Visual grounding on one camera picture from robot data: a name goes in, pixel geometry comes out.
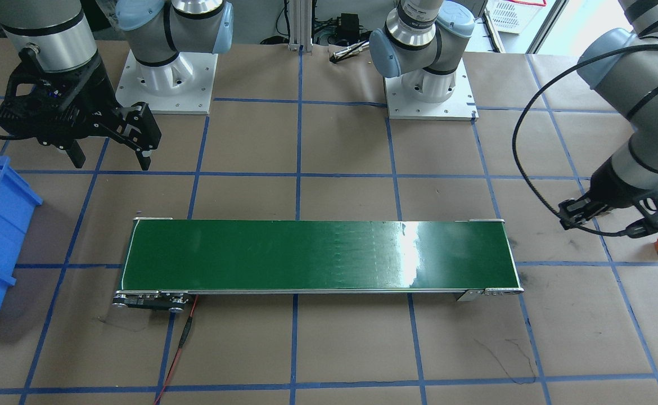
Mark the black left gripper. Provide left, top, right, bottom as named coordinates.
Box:
left=560, top=161, right=658, bottom=237

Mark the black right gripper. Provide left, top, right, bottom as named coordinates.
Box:
left=0, top=48, right=161, bottom=171

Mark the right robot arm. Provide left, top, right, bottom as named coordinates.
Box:
left=0, top=1, right=233, bottom=171

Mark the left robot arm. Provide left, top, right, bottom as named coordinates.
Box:
left=368, top=1, right=658, bottom=239

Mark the green conveyor belt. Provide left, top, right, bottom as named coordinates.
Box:
left=112, top=218, right=524, bottom=313

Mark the black power adapter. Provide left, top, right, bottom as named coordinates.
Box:
left=336, top=13, right=361, bottom=43

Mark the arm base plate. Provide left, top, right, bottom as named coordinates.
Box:
left=385, top=59, right=479, bottom=121
left=115, top=51, right=218, bottom=116

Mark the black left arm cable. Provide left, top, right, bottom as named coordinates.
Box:
left=512, top=44, right=658, bottom=237

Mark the red black conveyor cable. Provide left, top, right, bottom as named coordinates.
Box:
left=154, top=295, right=200, bottom=405

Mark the aluminium frame post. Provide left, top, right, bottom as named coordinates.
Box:
left=286, top=1, right=314, bottom=53

